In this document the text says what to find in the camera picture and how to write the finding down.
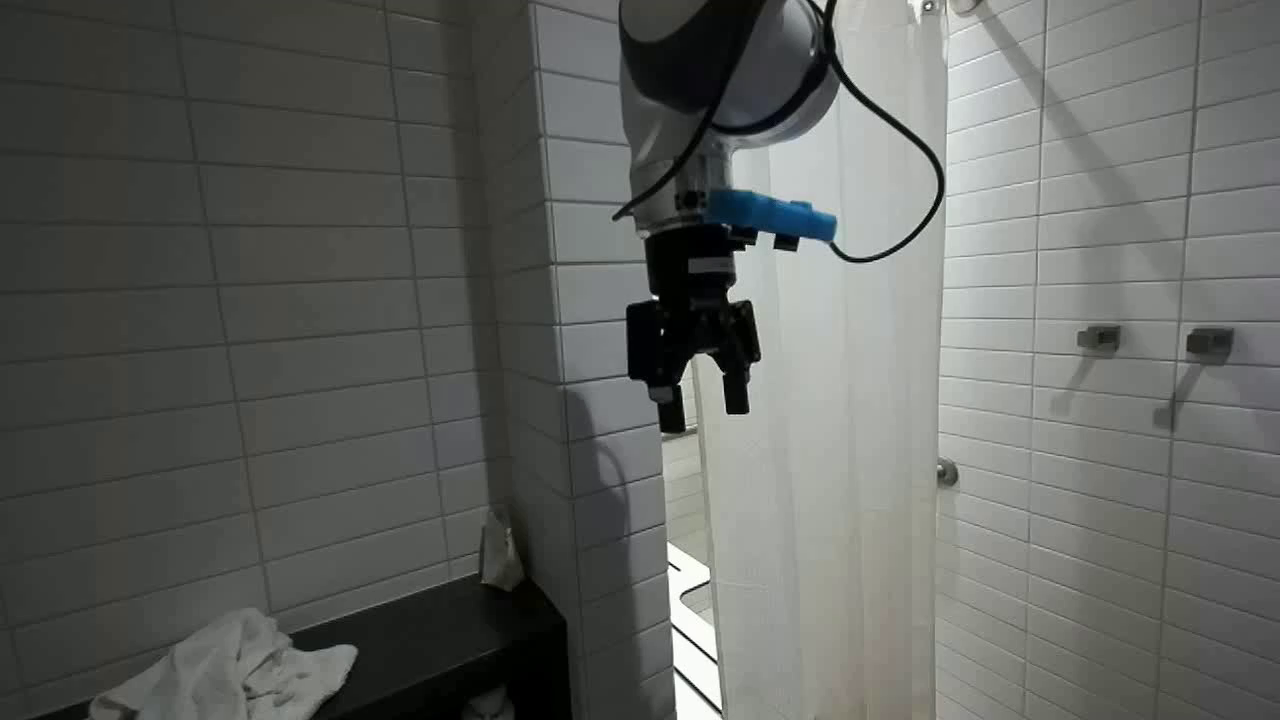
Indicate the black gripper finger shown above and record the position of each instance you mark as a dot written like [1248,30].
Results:
[669,410]
[736,388]

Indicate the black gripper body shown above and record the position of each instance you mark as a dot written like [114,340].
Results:
[694,314]

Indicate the white dotted shower curtain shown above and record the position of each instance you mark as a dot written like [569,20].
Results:
[827,467]

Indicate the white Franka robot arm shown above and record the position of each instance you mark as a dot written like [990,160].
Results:
[694,83]

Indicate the white slotted shower seat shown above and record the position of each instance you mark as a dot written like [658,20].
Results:
[694,602]

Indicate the black shelf unit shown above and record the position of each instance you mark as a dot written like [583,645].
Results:
[426,640]

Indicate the white crumpled towel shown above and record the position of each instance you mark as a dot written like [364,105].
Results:
[226,672]

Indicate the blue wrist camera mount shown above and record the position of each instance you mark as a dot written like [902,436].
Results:
[775,215]

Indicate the round metal wall flange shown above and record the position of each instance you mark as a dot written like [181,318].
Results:
[946,474]

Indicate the metal wall hook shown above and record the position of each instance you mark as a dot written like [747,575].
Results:
[1211,347]
[1098,337]

